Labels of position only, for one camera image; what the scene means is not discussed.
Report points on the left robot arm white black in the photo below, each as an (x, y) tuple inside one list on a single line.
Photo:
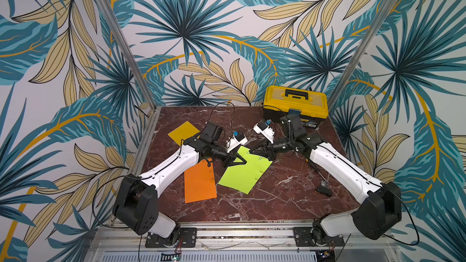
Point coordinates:
[(136, 204)]

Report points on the yellow black toolbox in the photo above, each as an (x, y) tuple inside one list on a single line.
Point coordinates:
[(279, 101)]

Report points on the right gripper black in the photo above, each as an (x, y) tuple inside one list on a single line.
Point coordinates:
[(273, 146)]

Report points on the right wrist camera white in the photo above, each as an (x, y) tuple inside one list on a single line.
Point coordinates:
[(264, 128)]

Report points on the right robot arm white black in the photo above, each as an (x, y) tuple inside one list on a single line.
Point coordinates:
[(380, 205)]

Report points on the yellow paper sheet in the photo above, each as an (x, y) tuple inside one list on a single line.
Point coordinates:
[(183, 132)]

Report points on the green paper sheet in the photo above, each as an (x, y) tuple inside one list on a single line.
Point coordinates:
[(244, 177)]

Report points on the orange paper sheet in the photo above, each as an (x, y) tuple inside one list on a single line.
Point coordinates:
[(199, 183)]

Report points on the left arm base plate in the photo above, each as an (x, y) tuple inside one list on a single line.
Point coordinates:
[(184, 237)]

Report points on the aluminium front rail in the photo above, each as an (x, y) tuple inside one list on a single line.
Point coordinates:
[(211, 237)]

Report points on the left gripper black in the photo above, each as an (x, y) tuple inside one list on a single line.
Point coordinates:
[(230, 157)]

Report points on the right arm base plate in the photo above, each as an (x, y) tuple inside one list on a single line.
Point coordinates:
[(310, 237)]

